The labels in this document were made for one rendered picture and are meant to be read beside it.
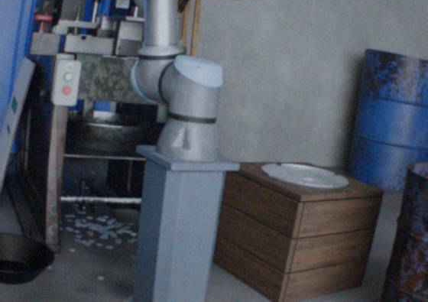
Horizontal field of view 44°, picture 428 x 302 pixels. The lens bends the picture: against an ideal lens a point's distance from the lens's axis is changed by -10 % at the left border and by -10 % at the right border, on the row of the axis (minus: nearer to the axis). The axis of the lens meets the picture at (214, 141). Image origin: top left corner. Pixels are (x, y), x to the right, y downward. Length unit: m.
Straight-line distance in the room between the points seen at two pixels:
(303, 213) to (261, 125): 2.18
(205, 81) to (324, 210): 0.57
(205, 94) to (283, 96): 2.51
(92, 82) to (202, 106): 0.59
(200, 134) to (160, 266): 0.33
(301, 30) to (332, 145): 0.87
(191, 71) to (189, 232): 0.37
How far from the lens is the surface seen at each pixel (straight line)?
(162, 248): 1.37
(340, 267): 1.83
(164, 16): 1.42
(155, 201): 1.37
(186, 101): 1.32
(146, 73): 1.44
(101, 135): 1.96
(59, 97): 1.70
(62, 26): 2.01
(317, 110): 4.00
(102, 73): 1.84
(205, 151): 1.33
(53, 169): 1.79
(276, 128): 3.82
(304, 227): 1.64
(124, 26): 1.91
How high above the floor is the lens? 0.71
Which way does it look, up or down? 9 degrees down
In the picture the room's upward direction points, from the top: 8 degrees clockwise
